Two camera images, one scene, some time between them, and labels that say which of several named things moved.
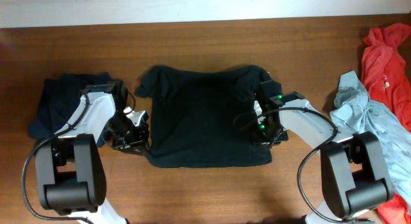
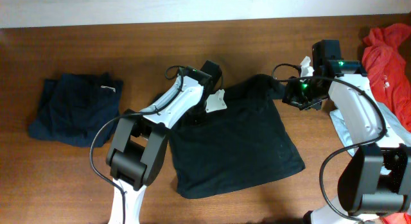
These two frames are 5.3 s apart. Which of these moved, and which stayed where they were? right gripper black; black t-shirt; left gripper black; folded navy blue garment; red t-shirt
Moved: black t-shirt; left gripper black; right gripper black
Stayed: red t-shirt; folded navy blue garment
